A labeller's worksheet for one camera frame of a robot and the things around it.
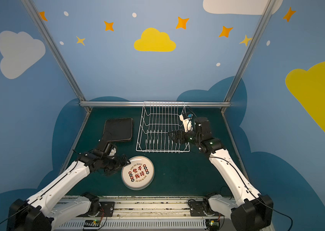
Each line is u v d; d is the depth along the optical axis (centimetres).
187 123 64
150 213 73
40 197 42
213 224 73
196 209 74
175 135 66
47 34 78
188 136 65
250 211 38
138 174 84
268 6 70
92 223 73
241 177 44
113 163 70
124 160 73
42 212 39
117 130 104
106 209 75
